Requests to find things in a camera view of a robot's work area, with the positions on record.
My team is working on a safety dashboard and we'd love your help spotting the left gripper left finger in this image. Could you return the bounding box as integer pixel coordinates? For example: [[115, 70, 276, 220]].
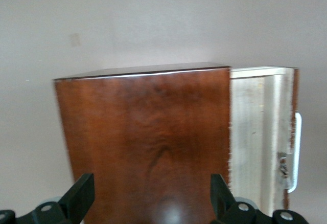
[[17, 173, 96, 224]]

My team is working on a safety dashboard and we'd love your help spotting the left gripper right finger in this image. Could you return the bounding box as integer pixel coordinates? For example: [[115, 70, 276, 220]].
[[211, 174, 274, 224]]

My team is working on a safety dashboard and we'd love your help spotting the wooden drawer with white handle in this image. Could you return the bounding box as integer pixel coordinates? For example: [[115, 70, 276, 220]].
[[228, 66, 303, 219]]

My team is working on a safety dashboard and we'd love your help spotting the dark wooden drawer cabinet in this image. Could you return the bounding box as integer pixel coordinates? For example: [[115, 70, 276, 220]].
[[53, 62, 232, 224]]

